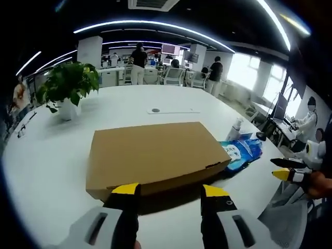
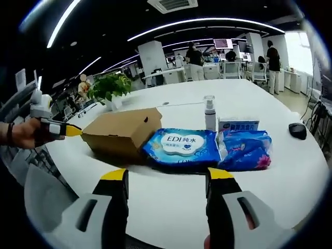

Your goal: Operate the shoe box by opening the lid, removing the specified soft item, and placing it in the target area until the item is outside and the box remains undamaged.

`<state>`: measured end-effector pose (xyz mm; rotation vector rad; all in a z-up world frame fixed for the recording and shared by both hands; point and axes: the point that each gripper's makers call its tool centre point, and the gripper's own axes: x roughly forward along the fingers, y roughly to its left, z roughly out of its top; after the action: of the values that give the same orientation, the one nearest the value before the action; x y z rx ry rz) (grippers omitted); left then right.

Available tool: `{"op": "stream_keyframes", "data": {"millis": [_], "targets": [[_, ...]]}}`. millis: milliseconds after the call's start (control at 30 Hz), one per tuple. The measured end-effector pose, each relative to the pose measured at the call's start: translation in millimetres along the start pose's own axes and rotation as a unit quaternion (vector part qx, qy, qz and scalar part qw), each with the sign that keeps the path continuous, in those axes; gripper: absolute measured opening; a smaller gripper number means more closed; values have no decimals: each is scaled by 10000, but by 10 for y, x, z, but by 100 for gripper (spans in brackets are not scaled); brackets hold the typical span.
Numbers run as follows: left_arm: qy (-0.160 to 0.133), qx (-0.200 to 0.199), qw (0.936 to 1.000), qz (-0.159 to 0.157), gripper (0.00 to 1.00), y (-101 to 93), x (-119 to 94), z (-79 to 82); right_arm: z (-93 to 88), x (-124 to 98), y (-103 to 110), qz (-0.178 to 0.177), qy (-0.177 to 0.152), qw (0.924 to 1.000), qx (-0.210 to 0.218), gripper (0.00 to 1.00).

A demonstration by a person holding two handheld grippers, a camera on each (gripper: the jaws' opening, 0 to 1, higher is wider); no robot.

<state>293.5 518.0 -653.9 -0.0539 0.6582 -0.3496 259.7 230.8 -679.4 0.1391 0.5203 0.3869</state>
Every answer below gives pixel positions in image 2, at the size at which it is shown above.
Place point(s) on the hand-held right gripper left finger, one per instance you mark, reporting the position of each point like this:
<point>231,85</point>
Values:
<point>98,223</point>

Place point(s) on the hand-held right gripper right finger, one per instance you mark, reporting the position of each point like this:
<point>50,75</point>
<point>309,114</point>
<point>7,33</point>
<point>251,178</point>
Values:
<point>228,223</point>

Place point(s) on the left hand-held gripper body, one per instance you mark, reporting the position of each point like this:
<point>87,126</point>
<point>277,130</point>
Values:
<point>41,107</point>

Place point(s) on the brown cardboard shoe box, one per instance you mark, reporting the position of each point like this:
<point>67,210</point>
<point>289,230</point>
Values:
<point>116,124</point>

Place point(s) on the blue pink soft pack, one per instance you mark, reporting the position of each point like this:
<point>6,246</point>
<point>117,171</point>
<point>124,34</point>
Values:
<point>246,153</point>

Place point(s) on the blue wet wipes pack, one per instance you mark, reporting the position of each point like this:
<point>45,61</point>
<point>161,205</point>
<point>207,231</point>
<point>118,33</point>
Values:
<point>179,153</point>

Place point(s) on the white blue small box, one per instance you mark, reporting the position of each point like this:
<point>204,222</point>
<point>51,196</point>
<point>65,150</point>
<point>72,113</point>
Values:
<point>238,125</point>

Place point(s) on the clear spray bottle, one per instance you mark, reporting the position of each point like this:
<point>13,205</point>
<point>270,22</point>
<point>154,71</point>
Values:
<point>210,116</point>

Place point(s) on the person's right hand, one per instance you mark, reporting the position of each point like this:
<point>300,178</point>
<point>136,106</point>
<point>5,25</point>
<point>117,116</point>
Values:
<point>207,242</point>

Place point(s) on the person's left hand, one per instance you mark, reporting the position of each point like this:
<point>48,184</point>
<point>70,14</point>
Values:
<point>28,135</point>

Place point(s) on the metal shelf rack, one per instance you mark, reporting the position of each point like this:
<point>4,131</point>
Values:
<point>23,83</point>

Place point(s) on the potted green plant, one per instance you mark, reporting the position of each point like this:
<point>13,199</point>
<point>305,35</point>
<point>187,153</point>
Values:
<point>109,85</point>

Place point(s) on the grey office chair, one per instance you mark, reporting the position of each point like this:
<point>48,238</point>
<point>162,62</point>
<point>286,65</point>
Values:
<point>46,192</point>

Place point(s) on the ceiling light strip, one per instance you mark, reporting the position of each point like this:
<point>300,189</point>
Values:
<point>89,64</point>
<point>62,22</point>
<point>207,20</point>

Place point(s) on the white table outlet strip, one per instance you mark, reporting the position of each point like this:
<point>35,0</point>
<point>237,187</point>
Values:
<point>166,103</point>

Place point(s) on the black computer mouse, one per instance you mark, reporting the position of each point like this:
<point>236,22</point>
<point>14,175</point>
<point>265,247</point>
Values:
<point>297,131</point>

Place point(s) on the white office desk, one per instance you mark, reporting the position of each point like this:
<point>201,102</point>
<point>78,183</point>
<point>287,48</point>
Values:
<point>173,75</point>

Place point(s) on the white office chair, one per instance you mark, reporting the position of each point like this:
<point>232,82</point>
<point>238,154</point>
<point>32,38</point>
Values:
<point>231,70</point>

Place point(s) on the ceiling air vent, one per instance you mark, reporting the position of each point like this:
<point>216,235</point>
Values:
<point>172,5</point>

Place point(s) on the wall screen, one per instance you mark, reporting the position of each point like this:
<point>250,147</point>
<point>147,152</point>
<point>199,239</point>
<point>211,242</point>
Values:
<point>223,43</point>

